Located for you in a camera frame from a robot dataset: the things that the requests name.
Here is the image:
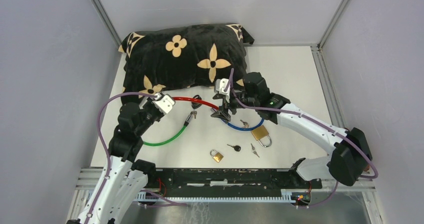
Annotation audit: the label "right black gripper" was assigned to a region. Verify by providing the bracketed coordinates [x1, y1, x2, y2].
[211, 89, 259, 122]

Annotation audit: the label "red cable lock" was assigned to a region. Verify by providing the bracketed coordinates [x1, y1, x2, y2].
[173, 96, 219, 110]

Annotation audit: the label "blue cable lock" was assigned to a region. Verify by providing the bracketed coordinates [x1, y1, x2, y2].
[219, 118, 265, 132]

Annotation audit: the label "large brass padlock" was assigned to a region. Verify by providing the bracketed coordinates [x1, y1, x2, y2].
[251, 125, 273, 148]

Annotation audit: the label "small brass padlock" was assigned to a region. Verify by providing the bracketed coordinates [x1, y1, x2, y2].
[209, 149, 224, 163]

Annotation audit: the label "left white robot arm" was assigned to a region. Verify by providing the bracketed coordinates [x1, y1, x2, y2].
[68, 93, 175, 224]

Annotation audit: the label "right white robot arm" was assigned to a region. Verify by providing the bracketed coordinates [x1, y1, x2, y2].
[212, 72, 379, 188]

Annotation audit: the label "blue lock keys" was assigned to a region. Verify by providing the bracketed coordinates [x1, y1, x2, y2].
[240, 119, 250, 129]

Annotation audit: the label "black head key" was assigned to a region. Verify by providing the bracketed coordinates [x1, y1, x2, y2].
[227, 144, 241, 152]

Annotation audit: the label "small silver brass-lock keys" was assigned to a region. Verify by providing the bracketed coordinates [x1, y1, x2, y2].
[250, 143, 260, 158]

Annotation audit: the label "black floral pillow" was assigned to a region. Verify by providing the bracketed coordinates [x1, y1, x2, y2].
[118, 23, 255, 95]

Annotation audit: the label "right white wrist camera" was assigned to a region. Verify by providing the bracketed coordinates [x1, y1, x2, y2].
[214, 78, 231, 95]

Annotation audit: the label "green cable lock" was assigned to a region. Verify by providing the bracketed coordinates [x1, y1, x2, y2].
[143, 110, 198, 147]

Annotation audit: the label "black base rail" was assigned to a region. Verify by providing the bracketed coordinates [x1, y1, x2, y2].
[145, 168, 323, 204]

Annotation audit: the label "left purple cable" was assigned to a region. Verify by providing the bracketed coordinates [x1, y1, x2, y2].
[84, 91, 160, 224]

